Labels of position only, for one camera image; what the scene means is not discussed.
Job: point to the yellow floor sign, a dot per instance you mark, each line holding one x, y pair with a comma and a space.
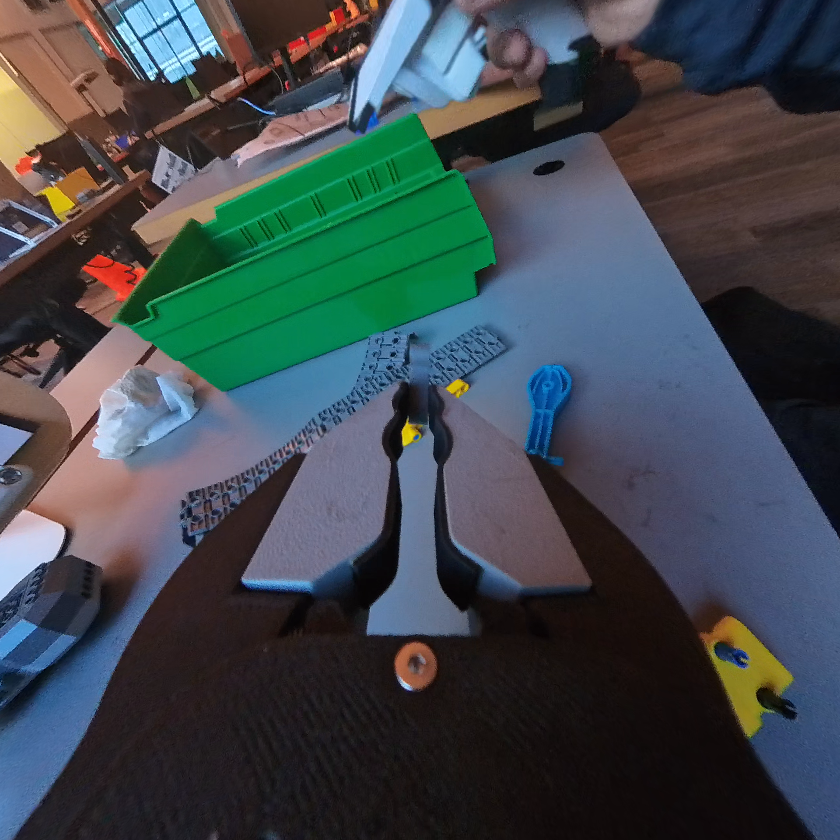
62, 197

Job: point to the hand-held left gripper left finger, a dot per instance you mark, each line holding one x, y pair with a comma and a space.
328, 505

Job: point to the orange traffic cone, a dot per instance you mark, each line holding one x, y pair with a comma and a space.
111, 275

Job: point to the person's right forearm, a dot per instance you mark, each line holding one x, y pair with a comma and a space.
741, 46

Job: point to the person's dark clothing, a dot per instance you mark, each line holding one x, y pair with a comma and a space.
781, 394

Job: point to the person's right hand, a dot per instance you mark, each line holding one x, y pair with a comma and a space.
617, 19

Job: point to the small blue toy piece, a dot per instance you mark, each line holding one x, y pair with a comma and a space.
367, 122

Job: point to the black toy pin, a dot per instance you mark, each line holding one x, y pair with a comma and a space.
778, 703

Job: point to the green plastic bin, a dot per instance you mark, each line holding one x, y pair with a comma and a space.
328, 275

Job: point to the crumpled white tissue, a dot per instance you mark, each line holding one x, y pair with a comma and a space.
141, 413

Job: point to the yellow toy plate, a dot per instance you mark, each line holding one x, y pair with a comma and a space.
741, 689

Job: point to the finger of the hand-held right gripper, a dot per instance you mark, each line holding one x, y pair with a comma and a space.
390, 52

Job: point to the grey toy beam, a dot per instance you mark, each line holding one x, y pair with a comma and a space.
420, 374

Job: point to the dark grey toy track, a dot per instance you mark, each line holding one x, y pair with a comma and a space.
275, 459
472, 348

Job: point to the grey toy motor block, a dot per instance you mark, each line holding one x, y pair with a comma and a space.
46, 623

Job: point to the blue toy pin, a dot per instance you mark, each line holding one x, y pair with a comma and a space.
732, 654

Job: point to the printed instruction sheet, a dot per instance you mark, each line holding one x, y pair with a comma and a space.
10, 441

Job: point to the blue plastic toy tool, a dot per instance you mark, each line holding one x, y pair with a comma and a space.
548, 394

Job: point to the grey desk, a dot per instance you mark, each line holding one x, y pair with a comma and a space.
590, 262

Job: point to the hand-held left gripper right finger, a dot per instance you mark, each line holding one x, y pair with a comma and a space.
505, 512

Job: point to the large paned window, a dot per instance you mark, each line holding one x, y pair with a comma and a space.
164, 33

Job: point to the black and white sign card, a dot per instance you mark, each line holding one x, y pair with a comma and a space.
172, 170

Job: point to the yellow toy connector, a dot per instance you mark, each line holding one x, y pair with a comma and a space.
457, 387
411, 434

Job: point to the printed paper sheet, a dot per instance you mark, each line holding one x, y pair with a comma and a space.
289, 131

